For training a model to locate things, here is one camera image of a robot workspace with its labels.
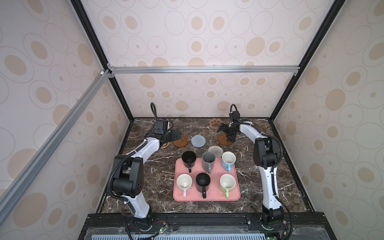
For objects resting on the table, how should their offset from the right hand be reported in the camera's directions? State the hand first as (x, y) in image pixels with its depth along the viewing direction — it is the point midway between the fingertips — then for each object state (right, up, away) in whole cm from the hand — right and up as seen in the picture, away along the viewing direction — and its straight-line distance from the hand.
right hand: (221, 133), depth 107 cm
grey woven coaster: (-17, -5, -1) cm, 17 cm away
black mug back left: (-23, -16, -13) cm, 31 cm away
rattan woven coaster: (-36, -6, -24) cm, 43 cm away
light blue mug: (+2, -16, -15) cm, 22 cm away
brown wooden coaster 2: (+1, -4, 0) cm, 4 cm away
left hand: (-29, +2, -14) cm, 32 cm away
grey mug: (-11, -17, -15) cm, 25 cm away
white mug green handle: (-1, -27, -22) cm, 35 cm away
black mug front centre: (-15, -27, -22) cm, 38 cm away
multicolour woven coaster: (-4, -11, -7) cm, 14 cm away
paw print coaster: (-3, +8, +10) cm, 13 cm away
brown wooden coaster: (-29, -7, -1) cm, 30 cm away
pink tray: (-8, -33, -23) cm, 41 cm away
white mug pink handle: (-25, -28, -21) cm, 43 cm away
